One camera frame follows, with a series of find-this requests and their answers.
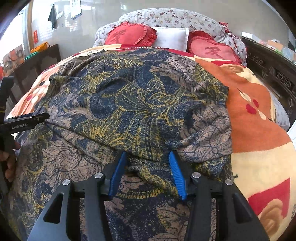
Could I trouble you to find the orange cream floral blanket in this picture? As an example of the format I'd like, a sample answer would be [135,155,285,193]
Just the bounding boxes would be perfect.
[6,44,296,241]

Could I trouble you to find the person's left hand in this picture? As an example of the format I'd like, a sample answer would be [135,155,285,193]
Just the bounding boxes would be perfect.
[1,141,21,183]

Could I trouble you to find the dark hanging cloth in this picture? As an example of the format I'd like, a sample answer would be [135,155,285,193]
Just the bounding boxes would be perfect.
[48,4,57,29]

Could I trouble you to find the dark wooden side table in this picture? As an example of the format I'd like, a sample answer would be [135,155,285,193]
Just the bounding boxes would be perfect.
[3,44,61,109]

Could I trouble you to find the blue yellow paisley garment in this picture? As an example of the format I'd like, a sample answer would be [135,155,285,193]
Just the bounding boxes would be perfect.
[1,48,232,240]

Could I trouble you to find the red heart pillow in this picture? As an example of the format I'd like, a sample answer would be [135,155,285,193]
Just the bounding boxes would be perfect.
[187,31,242,64]
[105,22,157,47]

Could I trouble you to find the right red heart pillow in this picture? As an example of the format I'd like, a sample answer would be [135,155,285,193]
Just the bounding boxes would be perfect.
[187,31,242,64]

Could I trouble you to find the left red heart pillow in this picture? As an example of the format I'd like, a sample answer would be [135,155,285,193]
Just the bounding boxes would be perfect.
[105,22,157,47]

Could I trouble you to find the white square pillow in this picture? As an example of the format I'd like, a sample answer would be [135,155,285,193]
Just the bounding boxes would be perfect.
[152,27,189,52]

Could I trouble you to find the dark carved wooden bedframe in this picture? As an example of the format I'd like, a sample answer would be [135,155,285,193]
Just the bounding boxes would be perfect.
[242,37,295,126]

